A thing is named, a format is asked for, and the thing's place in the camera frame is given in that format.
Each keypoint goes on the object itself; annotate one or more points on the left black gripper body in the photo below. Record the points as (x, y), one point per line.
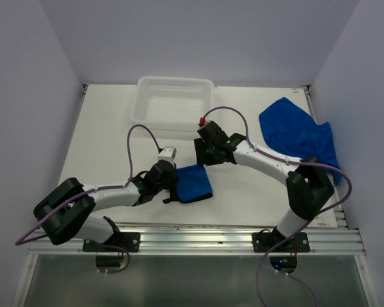
(169, 184)

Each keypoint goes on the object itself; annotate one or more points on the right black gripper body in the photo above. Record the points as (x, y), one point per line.
(205, 155)

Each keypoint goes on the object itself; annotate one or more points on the blue towel with black trim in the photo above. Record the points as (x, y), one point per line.
(193, 185)

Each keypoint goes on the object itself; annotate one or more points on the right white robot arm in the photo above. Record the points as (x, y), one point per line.
(308, 187)

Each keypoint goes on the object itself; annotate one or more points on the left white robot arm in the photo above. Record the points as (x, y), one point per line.
(66, 213)

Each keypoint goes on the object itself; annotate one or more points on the white plastic mesh basket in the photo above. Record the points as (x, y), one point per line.
(171, 103)

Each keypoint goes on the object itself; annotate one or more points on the crumpled blue towel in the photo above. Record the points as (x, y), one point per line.
(289, 130)

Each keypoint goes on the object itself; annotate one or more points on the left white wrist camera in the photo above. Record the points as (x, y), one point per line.
(168, 154)

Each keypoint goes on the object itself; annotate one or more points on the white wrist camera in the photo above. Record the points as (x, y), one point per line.
(168, 154)
(202, 121)

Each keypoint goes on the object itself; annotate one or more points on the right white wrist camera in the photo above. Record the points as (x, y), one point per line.
(202, 121)

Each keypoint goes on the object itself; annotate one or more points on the left black base bracket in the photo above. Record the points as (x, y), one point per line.
(130, 241)

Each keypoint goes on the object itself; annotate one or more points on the black base bracket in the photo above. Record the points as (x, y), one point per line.
(264, 240)
(130, 241)

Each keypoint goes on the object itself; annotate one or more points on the right black base bracket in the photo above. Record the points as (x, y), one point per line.
(264, 240)

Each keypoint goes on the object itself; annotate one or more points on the aluminium mounting rail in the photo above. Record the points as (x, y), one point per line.
(205, 240)

